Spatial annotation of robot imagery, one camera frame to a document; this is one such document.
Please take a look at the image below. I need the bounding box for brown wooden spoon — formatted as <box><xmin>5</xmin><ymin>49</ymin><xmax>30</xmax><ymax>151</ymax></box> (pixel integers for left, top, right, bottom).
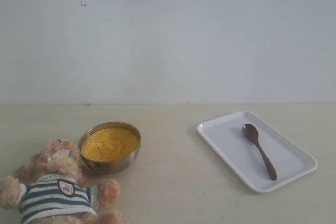
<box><xmin>241</xmin><ymin>123</ymin><xmax>278</xmax><ymax>180</ymax></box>

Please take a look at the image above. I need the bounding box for stainless steel bowl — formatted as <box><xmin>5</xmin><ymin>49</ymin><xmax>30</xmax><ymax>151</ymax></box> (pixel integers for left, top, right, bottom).
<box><xmin>78</xmin><ymin>121</ymin><xmax>141</xmax><ymax>174</ymax></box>

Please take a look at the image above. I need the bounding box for yellow millet grain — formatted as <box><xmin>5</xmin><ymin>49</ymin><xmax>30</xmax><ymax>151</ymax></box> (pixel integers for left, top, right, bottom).
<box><xmin>81</xmin><ymin>128</ymin><xmax>139</xmax><ymax>162</ymax></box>

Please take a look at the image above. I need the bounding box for tan teddy bear striped shirt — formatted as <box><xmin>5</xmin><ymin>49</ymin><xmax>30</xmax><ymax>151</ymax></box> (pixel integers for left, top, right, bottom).
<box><xmin>1</xmin><ymin>138</ymin><xmax>127</xmax><ymax>223</ymax></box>

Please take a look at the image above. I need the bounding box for white rectangular plastic tray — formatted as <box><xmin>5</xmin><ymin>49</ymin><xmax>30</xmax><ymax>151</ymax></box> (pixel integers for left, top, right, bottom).
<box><xmin>196</xmin><ymin>111</ymin><xmax>318</xmax><ymax>193</ymax></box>

